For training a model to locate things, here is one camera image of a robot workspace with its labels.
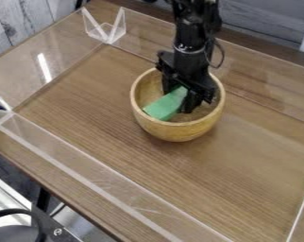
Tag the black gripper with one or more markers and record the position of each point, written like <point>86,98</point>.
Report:
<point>183,67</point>

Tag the green rectangular block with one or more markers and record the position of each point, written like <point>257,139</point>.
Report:
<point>165,107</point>

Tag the brown wooden bowl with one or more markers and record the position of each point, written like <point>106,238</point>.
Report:
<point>185,126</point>

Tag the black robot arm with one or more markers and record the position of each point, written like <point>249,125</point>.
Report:
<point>197,24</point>

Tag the black table leg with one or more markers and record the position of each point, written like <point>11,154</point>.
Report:
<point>42,200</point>

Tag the clear acrylic corner bracket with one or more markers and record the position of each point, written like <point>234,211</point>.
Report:
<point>105,32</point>

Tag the clear acrylic barrier wall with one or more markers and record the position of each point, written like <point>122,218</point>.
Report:
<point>227,187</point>

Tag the black metal base plate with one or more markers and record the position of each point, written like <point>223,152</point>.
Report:
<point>53,229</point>

